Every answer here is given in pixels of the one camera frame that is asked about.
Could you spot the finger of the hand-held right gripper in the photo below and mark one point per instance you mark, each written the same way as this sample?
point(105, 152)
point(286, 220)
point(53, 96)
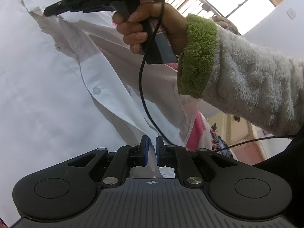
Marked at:
point(99, 8)
point(57, 9)

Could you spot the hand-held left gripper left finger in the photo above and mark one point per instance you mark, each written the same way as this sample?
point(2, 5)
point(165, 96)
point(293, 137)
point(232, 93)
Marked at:
point(146, 150)

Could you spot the white button shirt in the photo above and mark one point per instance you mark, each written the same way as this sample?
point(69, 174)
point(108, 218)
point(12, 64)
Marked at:
point(47, 87)

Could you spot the person's right hand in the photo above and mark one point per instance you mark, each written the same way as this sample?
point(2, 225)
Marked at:
point(173, 23)

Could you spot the beige patterned blanket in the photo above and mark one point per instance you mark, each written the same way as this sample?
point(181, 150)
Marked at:
point(225, 23)

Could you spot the pink floral blanket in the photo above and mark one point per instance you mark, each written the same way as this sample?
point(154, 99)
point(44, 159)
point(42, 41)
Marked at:
point(197, 128)

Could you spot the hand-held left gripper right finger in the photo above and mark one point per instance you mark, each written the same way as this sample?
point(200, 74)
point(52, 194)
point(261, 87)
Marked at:
point(158, 152)

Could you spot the person's right forearm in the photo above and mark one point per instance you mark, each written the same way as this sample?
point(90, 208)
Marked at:
point(249, 76)

